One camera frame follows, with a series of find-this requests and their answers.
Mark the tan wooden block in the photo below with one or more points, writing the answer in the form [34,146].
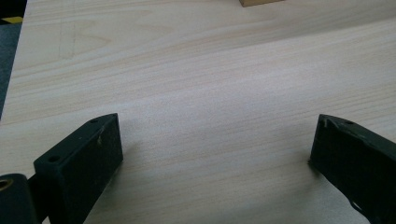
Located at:
[258,2]

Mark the yellow and black floor tape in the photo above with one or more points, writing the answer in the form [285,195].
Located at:
[11,20]

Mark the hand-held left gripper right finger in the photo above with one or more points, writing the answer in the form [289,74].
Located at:
[358,161]

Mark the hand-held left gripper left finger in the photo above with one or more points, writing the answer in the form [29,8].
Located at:
[82,161]

